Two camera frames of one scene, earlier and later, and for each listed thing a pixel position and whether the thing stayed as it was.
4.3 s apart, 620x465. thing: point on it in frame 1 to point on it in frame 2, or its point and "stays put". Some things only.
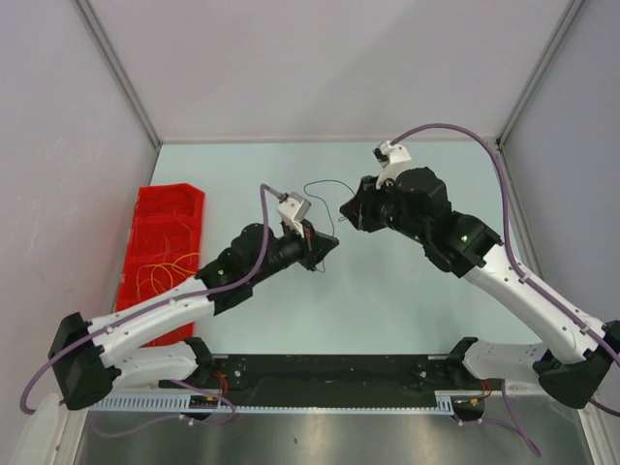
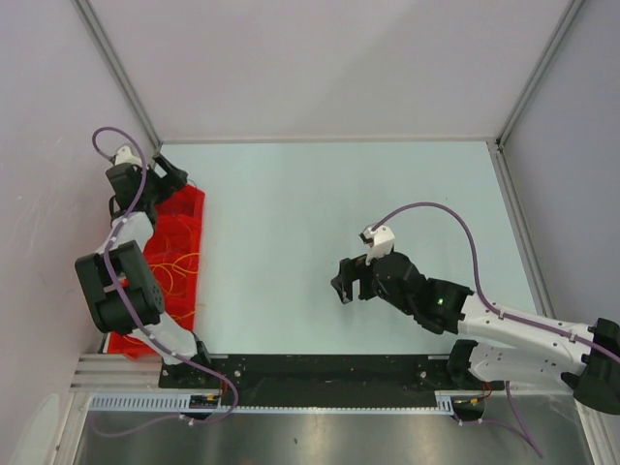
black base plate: [331, 379] stays put
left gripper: [316, 245] to [167, 188]
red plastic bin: [164, 246] stays put
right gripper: [359, 209] to [349, 270]
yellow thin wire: [159, 264] stays put
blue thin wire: [325, 203] to [196, 185]
